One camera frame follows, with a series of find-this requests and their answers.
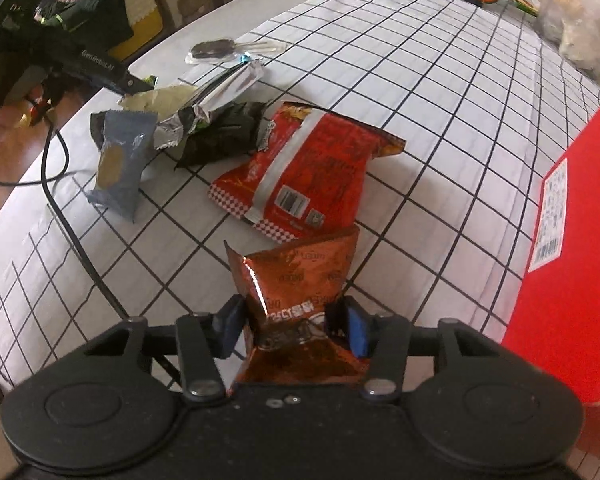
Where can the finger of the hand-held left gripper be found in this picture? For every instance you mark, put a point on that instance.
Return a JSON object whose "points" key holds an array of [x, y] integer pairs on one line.
{"points": [[140, 84]]}

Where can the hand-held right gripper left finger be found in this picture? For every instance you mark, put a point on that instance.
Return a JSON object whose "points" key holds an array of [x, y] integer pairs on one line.
{"points": [[228, 327]]}

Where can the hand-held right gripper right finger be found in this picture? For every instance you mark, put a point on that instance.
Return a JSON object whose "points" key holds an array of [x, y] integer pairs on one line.
{"points": [[356, 332]]}

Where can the cream snack packet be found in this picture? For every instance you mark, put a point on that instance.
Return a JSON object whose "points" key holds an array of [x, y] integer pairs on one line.
{"points": [[170, 97]]}

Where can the chocolate lollipop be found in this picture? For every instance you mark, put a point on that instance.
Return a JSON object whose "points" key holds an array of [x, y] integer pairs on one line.
{"points": [[210, 51]]}

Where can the brown foil snack packet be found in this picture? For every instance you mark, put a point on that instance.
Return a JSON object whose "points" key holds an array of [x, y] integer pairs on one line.
{"points": [[290, 270]]}

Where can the silver foil snack packet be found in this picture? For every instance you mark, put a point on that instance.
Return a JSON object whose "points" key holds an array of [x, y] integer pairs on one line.
{"points": [[230, 85]]}

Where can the dark green snack packet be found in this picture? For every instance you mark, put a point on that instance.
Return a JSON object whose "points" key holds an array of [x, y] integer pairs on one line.
{"points": [[220, 135]]}

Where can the blue-grey snack packet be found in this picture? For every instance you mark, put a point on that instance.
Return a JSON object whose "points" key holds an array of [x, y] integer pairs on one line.
{"points": [[125, 180]]}

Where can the blue candy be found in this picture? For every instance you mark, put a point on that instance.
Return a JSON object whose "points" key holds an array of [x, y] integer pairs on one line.
{"points": [[244, 58]]}

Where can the red snack bag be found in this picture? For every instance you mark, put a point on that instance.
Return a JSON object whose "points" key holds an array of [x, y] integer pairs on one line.
{"points": [[325, 170]]}

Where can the red cardboard box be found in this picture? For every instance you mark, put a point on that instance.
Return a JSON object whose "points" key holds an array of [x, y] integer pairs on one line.
{"points": [[580, 285]]}

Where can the yellow cushioned chair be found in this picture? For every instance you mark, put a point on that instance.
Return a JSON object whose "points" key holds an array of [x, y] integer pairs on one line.
{"points": [[140, 25]]}

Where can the dark cloth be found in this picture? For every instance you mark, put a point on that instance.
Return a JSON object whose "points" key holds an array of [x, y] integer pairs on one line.
{"points": [[105, 15]]}

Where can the white checkered tablecloth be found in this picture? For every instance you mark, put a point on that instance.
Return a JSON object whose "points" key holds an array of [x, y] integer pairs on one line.
{"points": [[430, 85]]}

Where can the clear plastic bag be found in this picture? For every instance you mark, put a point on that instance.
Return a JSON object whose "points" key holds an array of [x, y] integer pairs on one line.
{"points": [[575, 10]]}

